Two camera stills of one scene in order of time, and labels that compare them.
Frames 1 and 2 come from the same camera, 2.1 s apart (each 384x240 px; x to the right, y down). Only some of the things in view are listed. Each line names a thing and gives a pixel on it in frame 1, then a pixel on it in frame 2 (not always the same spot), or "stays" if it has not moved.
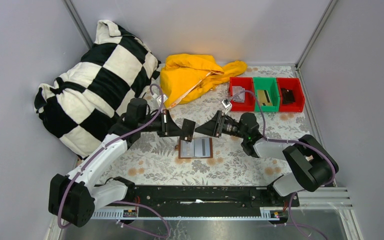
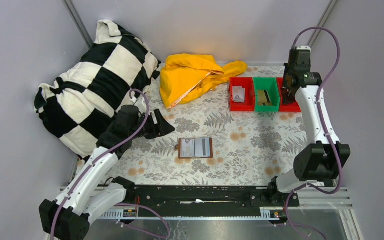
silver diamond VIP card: (187, 149) stays
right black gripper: (218, 123) → (288, 93)
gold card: (264, 98) stays
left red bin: (246, 83) stays
